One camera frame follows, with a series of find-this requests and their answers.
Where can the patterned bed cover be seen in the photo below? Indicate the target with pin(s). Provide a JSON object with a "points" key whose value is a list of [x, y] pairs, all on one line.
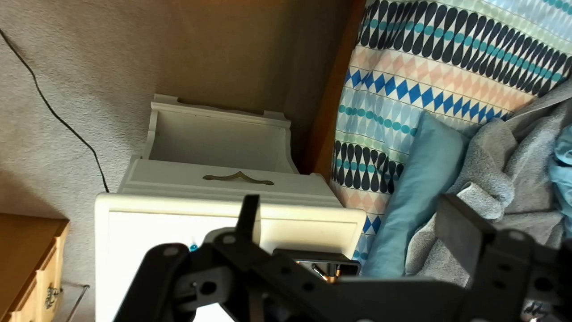
{"points": [[447, 53]]}

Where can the black and chrome gadget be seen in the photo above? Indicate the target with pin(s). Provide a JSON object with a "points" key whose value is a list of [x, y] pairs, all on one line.
{"points": [[321, 259]]}

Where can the wooden bed frame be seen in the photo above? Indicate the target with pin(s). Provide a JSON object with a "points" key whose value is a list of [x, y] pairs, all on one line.
{"points": [[330, 103]]}

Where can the light blue pillow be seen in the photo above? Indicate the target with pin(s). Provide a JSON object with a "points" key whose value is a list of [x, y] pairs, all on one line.
{"points": [[424, 179]]}

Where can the white nightstand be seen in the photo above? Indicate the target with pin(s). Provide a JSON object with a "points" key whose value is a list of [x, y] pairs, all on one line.
{"points": [[147, 232]]}

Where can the wooden dresser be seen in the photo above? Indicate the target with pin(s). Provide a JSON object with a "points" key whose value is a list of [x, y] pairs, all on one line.
{"points": [[27, 255]]}

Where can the light blue cloth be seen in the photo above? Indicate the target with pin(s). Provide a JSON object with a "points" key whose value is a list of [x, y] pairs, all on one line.
{"points": [[564, 174]]}

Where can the white nightstand drawer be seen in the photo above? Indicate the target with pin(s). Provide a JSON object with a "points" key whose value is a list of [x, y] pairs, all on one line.
{"points": [[178, 183]]}

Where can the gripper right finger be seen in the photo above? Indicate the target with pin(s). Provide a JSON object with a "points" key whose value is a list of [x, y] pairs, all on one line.
{"points": [[505, 264]]}

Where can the grey towel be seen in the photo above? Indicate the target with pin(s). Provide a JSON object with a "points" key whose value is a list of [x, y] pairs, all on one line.
{"points": [[491, 152]]}

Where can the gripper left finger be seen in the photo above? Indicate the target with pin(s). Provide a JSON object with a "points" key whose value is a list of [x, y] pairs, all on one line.
{"points": [[163, 273]]}

